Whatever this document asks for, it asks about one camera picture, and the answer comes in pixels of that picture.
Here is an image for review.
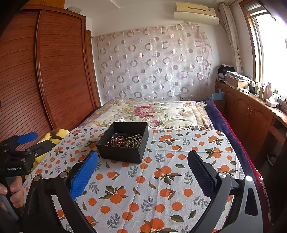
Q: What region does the black cardboard box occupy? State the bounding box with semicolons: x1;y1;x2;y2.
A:
96;122;149;163

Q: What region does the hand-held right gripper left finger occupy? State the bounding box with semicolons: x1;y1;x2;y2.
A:
21;150;99;233

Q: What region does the white air conditioner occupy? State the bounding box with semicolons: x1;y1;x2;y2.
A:
174;2;220;25

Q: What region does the teal plastic bag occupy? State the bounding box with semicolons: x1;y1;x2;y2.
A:
207;88;226;101

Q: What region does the circle pattern curtain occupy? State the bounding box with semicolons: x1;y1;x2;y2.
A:
93;25;213;101

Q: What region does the yellow plush toy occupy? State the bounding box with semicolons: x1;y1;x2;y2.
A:
31;129;70;171

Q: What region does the red cord bracelet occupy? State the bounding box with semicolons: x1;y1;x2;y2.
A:
108;137;126;147

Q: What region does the dark blue blanket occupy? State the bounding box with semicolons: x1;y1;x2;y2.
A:
205;100;258;180

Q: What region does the window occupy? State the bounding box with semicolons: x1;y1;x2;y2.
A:
240;0;287;94

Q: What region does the person's left hand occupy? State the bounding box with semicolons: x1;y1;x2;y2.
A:
0;177;24;209

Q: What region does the window curtain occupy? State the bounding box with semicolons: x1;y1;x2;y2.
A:
218;3;244;74

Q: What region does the floral blanket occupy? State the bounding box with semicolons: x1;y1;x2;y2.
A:
78;99;213;131

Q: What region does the metal hair comb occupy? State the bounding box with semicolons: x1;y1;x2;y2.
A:
122;133;145;148

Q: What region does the orange fruit print cloth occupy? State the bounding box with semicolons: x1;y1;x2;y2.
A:
22;127;249;233

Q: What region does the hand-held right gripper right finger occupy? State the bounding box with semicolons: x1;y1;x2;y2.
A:
187;150;264;233

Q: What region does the wooden cabinet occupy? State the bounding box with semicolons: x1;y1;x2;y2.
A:
215;80;287;162

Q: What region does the pile of clutter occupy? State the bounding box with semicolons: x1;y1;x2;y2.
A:
216;64;287;112

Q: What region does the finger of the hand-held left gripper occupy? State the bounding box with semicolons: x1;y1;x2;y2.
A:
0;132;38;149
13;140;55;161

